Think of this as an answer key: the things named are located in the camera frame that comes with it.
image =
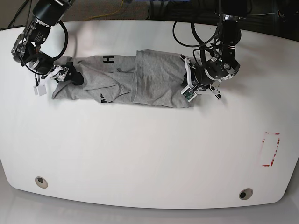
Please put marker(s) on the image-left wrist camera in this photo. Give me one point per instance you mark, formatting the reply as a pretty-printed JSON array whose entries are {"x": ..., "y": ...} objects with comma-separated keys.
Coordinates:
[{"x": 40, "y": 90}]

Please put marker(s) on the black robot arm image-left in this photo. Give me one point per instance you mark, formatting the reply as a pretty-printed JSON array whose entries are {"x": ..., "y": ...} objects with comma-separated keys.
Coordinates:
[{"x": 27, "y": 48}]

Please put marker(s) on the table grommet hole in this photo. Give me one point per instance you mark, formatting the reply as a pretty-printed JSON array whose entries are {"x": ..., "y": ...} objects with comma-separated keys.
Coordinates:
[
  {"x": 246, "y": 194},
  {"x": 41, "y": 182}
]

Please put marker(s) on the red tape rectangle marking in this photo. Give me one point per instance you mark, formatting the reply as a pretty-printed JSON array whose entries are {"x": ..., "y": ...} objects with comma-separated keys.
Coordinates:
[{"x": 269, "y": 148}]

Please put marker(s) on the right table grommet hole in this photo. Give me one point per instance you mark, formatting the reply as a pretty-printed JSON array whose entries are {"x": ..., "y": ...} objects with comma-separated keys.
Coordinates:
[{"x": 246, "y": 194}]

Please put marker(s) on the left table grommet hole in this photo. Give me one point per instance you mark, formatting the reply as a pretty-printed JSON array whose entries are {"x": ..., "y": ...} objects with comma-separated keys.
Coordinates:
[{"x": 41, "y": 182}]

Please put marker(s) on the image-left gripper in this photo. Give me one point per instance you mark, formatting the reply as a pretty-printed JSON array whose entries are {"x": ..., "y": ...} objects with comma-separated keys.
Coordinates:
[{"x": 60, "y": 73}]

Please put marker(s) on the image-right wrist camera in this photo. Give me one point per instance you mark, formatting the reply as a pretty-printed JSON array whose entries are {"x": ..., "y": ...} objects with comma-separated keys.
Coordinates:
[{"x": 188, "y": 93}]

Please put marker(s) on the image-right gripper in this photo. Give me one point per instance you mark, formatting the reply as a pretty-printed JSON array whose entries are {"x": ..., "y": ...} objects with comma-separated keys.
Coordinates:
[{"x": 193, "y": 78}]

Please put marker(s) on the grey t-shirt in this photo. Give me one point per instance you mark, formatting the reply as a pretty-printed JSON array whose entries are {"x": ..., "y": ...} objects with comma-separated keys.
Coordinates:
[{"x": 150, "y": 77}]

